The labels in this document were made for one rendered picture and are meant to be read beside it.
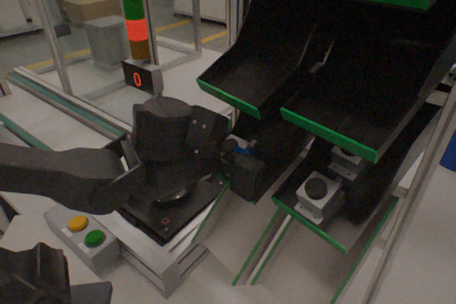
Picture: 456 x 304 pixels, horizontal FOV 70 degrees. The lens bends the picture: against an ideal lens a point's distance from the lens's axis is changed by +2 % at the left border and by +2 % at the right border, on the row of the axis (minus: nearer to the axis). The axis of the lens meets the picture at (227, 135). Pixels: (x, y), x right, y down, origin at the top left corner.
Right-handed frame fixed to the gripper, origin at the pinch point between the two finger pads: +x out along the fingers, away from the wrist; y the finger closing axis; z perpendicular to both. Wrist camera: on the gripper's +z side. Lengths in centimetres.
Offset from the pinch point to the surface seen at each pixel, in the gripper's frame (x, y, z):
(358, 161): 6.1, -17.8, 4.2
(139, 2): 10.0, 44.0, 19.2
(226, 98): -4.4, -0.8, 9.6
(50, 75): 29, 157, -27
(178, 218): 5.5, 17.7, -27.4
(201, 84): -4.3, 4.5, 10.3
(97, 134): 14, 75, -29
